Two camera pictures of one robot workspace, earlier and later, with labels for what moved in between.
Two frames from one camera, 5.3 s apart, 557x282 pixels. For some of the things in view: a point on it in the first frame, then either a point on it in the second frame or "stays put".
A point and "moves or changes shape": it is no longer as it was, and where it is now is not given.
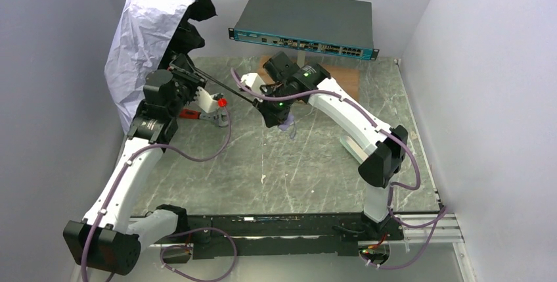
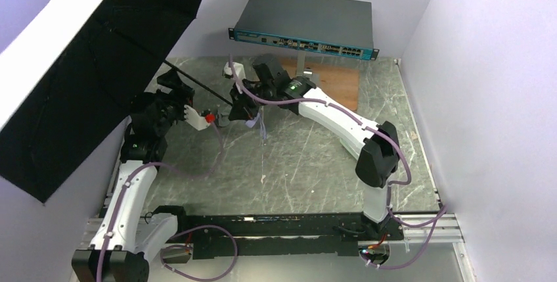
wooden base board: [344, 73] stays put
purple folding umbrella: [156, 27] moves or changes shape
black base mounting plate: [229, 236] stays put
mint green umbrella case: [359, 154] stays put
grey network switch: [307, 22] stays put
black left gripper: [188, 74] to [180, 108]
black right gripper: [265, 112] to [243, 102]
